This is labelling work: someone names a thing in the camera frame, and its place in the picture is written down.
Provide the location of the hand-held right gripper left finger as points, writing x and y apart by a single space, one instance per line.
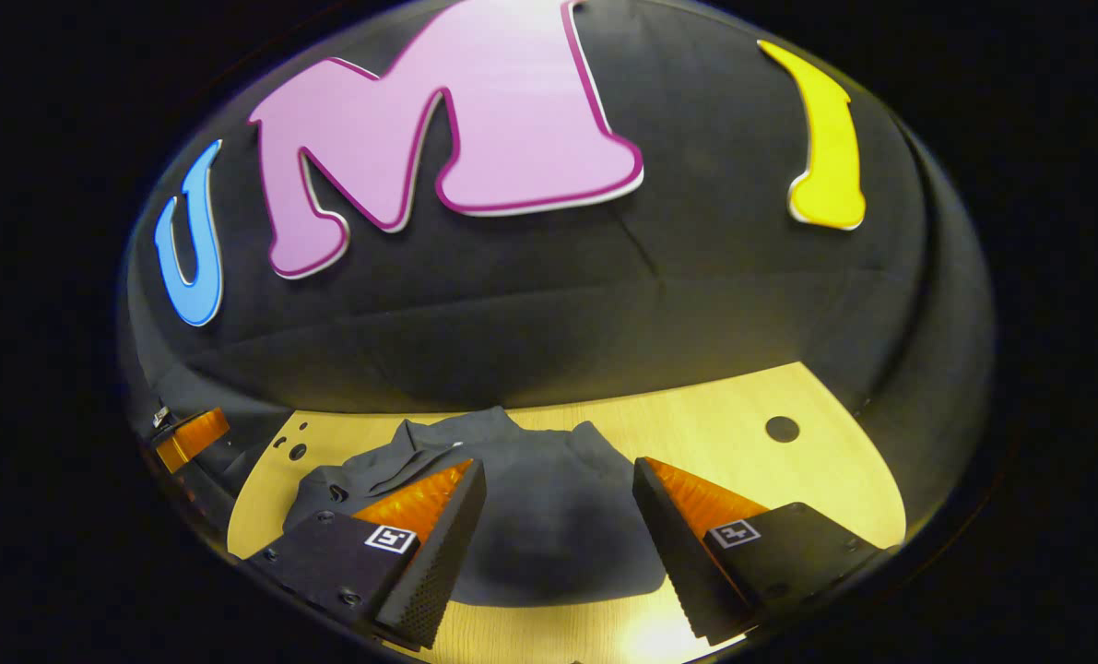
438 563

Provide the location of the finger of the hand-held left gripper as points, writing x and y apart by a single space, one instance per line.
194 440

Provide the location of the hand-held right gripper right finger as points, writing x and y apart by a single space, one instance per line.
687 572

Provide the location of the grey collared shirt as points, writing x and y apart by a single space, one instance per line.
548 516

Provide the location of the silver metal clip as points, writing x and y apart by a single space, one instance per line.
159 417

